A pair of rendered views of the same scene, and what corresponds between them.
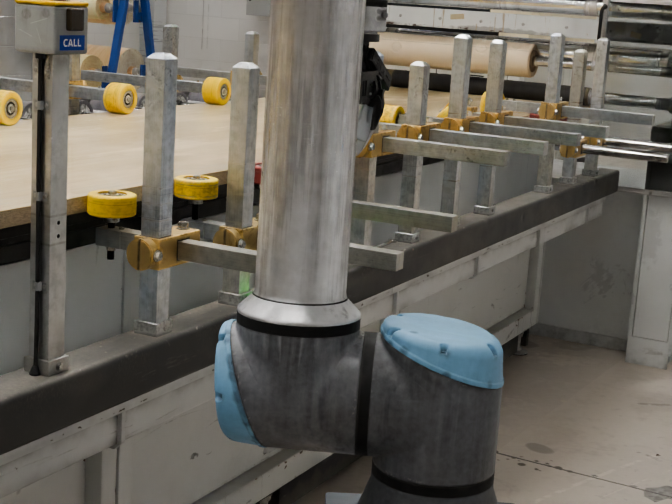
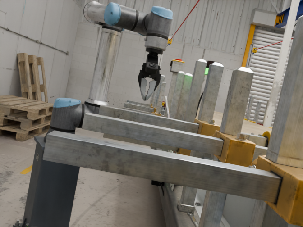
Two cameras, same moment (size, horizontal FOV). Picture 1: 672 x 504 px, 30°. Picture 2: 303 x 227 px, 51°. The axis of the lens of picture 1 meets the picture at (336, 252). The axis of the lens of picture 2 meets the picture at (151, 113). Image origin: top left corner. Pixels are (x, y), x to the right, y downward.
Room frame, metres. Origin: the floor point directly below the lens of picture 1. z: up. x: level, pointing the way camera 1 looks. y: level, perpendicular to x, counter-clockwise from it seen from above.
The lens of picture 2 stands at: (3.34, -0.64, 1.03)
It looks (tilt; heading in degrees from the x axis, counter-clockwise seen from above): 5 degrees down; 150
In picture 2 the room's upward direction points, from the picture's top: 11 degrees clockwise
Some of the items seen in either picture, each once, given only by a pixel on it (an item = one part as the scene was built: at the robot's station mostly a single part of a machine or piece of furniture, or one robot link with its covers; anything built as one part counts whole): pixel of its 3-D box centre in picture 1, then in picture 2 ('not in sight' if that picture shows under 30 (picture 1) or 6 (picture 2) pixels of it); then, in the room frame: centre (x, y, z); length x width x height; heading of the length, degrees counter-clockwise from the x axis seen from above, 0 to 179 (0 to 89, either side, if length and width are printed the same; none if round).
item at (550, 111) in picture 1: (553, 110); not in sight; (3.76, -0.62, 0.95); 0.13 x 0.06 x 0.05; 153
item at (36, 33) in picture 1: (51, 28); (176, 67); (1.72, 0.40, 1.18); 0.07 x 0.07 x 0.08; 63
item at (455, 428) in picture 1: (431, 393); (66, 112); (1.45, -0.13, 0.79); 0.17 x 0.15 x 0.18; 86
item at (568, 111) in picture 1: (570, 110); not in sight; (3.75, -0.67, 0.95); 0.50 x 0.04 x 0.04; 63
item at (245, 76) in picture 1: (239, 200); (177, 126); (2.17, 0.17, 0.89); 0.03 x 0.03 x 0.48; 63
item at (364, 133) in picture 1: (360, 131); (143, 88); (2.16, -0.03, 1.02); 0.06 x 0.03 x 0.09; 155
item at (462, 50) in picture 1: (455, 133); (276, 191); (3.07, -0.27, 0.93); 0.03 x 0.03 x 0.48; 63
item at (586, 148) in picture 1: (599, 151); not in sight; (3.96, -0.81, 0.81); 0.43 x 0.03 x 0.04; 63
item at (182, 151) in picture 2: not in sight; (185, 147); (2.42, 0.05, 0.85); 0.13 x 0.06 x 0.05; 153
